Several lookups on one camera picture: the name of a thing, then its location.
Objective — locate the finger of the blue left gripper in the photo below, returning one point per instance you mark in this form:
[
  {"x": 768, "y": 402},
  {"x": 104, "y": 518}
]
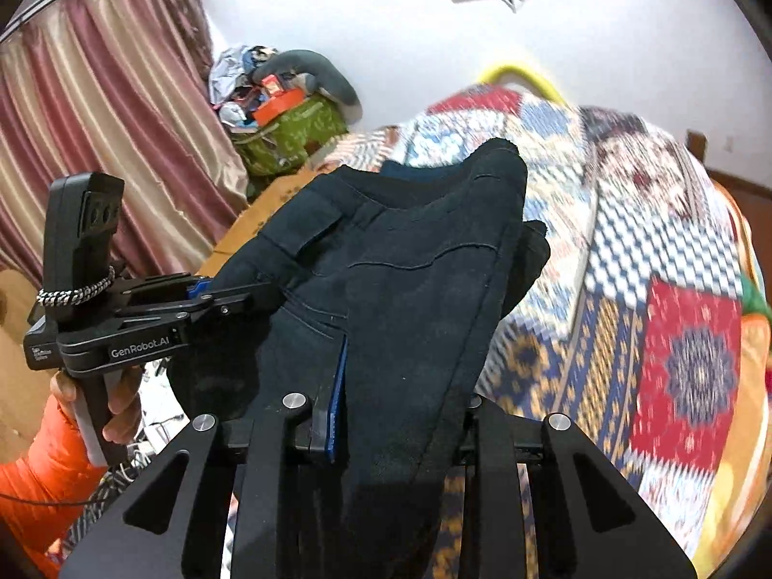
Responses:
[{"x": 199, "y": 287}]

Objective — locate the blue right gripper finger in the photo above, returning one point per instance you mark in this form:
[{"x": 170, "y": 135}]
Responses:
[{"x": 336, "y": 412}]

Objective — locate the black pants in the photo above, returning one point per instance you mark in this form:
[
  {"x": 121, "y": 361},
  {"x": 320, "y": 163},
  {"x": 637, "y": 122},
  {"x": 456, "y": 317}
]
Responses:
[{"x": 396, "y": 287}]

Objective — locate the orange jacket sleeve forearm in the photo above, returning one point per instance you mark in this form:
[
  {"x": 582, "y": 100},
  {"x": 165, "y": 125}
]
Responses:
[{"x": 42, "y": 490}]

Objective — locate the left hand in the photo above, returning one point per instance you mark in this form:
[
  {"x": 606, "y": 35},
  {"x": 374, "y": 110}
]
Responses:
[{"x": 124, "y": 403}]

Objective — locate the green patterned storage bag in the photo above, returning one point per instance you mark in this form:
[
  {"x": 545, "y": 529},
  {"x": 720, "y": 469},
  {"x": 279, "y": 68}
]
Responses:
[{"x": 286, "y": 143}]

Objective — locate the orange box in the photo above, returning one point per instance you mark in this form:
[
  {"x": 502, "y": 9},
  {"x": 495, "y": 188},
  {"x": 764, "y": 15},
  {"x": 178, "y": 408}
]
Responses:
[{"x": 276, "y": 100}]

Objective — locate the striped red curtain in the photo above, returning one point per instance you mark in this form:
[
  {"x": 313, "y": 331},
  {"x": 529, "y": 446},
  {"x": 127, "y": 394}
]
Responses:
[{"x": 117, "y": 86}]

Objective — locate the grey plush toy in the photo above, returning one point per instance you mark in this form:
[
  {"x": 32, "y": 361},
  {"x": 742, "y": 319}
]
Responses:
[{"x": 317, "y": 75}]

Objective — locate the dark teal folded garment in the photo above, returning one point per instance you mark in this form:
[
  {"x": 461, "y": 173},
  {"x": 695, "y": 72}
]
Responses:
[{"x": 421, "y": 174}]

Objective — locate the patchwork patterned bedsheet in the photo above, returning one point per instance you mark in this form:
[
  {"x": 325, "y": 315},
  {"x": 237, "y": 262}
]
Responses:
[{"x": 634, "y": 328}]

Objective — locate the yellow object behind bed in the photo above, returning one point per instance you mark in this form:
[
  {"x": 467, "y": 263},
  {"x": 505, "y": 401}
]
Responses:
[{"x": 526, "y": 76}]

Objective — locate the orange yellow fleece blanket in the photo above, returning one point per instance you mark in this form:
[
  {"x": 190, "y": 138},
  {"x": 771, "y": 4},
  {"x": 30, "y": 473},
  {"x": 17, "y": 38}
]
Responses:
[{"x": 740, "y": 508}]

